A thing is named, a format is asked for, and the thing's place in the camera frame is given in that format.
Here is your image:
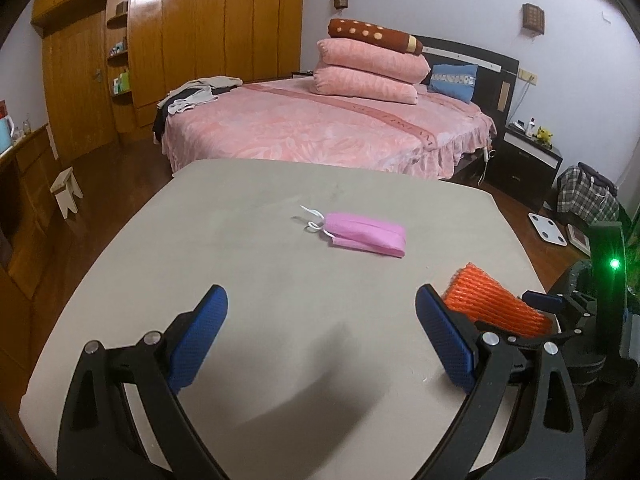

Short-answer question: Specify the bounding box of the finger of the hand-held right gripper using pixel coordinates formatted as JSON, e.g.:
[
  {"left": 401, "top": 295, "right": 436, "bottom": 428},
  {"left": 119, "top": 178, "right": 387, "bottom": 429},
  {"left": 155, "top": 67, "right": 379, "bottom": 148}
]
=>
[
  {"left": 504, "top": 329, "right": 586, "bottom": 353},
  {"left": 521, "top": 289, "right": 598, "bottom": 317}
]

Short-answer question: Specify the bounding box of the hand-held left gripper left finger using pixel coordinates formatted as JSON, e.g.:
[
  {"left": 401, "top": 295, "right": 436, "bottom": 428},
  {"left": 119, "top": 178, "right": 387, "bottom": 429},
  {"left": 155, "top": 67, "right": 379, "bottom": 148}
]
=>
[{"left": 56, "top": 284, "right": 229, "bottom": 480}]

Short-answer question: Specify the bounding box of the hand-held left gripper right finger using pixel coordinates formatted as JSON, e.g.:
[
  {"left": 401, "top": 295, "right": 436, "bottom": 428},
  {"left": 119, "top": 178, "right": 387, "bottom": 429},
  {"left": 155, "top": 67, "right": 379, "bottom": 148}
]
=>
[{"left": 415, "top": 283, "right": 587, "bottom": 480}]

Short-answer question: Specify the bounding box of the orange foam net sleeve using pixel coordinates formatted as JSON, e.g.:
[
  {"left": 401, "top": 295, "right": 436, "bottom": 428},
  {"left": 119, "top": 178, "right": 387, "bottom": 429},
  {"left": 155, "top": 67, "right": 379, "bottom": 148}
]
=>
[{"left": 442, "top": 261, "right": 560, "bottom": 338}]

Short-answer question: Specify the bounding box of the pink face mask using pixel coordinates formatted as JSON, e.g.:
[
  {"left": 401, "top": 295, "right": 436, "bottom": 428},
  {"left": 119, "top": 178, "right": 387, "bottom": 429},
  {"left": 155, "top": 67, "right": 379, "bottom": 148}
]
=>
[{"left": 299, "top": 205, "right": 407, "bottom": 259}]

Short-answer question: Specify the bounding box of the white bathroom scale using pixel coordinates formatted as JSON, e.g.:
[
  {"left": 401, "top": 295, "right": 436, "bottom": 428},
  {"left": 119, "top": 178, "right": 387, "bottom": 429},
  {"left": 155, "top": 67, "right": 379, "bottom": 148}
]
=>
[{"left": 528, "top": 212, "right": 571, "bottom": 247}]

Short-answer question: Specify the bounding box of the plaid bag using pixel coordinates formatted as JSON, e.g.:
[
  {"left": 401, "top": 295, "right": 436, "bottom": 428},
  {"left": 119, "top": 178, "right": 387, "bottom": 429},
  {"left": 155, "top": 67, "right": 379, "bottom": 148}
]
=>
[{"left": 556, "top": 162, "right": 621, "bottom": 228}]

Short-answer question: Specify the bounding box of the dark nightstand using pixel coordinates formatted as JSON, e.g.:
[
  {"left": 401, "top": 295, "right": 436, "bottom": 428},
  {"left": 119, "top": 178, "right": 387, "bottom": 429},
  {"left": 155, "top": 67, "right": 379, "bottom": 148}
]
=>
[{"left": 487, "top": 122, "right": 563, "bottom": 213}]

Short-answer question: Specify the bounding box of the small white wooden stool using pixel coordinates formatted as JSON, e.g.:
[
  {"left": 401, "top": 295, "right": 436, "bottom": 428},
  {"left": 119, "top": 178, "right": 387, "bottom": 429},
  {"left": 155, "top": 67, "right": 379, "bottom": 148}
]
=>
[{"left": 50, "top": 169, "right": 84, "bottom": 220}]

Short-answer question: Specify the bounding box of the dark wooden headboard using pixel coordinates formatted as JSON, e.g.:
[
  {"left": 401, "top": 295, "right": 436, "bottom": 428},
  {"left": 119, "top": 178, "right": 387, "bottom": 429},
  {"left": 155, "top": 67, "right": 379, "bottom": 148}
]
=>
[{"left": 415, "top": 35, "right": 521, "bottom": 126}]

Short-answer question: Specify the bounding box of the wooden sideboard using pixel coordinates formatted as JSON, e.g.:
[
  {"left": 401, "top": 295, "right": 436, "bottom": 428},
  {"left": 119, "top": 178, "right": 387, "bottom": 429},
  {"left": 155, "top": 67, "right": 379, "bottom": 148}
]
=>
[{"left": 0, "top": 122, "right": 66, "bottom": 301}]

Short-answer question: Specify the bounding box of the blue pillow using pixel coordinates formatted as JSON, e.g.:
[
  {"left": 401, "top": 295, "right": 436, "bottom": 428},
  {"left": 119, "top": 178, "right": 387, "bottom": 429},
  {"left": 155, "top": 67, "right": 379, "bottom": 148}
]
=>
[{"left": 427, "top": 63, "right": 480, "bottom": 104}]

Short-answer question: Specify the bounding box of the bed with pink bedspread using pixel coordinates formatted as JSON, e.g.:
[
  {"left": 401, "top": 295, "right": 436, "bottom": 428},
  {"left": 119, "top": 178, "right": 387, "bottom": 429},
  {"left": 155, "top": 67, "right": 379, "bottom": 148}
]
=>
[{"left": 160, "top": 76, "right": 498, "bottom": 181}]

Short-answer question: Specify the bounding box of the pile of clothes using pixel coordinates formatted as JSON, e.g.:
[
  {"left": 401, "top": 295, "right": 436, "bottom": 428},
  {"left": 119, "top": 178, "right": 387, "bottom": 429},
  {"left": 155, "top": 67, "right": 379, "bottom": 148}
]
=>
[{"left": 152, "top": 76, "right": 244, "bottom": 143}]

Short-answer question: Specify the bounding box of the pink pillow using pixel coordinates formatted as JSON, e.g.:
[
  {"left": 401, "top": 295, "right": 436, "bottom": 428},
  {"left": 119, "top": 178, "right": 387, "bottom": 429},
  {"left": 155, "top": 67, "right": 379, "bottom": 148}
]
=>
[
  {"left": 311, "top": 66, "right": 420, "bottom": 106},
  {"left": 316, "top": 37, "right": 432, "bottom": 83}
]

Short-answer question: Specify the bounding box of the light blue kettle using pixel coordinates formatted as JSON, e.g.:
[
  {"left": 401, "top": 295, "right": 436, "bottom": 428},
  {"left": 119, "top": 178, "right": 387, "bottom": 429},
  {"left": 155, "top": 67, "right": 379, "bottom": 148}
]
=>
[{"left": 0, "top": 114, "right": 16, "bottom": 153}]

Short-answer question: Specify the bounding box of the wooden wardrobe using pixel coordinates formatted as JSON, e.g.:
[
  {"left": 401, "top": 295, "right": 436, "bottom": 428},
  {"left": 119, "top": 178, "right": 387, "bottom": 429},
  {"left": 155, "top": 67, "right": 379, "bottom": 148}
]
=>
[{"left": 31, "top": 0, "right": 307, "bottom": 161}]

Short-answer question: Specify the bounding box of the brown polka dot bolster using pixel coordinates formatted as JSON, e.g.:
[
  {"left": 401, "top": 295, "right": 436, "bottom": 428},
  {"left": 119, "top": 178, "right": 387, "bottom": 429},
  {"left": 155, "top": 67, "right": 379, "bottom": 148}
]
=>
[{"left": 328, "top": 18, "right": 425, "bottom": 56}]

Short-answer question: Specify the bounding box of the white picture frame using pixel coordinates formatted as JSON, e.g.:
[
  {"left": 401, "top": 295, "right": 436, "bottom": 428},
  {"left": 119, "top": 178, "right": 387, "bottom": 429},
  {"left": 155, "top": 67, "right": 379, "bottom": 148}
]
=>
[{"left": 567, "top": 224, "right": 593, "bottom": 253}]

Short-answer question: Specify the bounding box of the large wooden wall lamp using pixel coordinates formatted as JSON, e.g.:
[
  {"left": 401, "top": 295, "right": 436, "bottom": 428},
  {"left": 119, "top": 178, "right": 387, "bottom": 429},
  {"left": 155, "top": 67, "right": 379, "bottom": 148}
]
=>
[{"left": 522, "top": 3, "right": 545, "bottom": 33}]

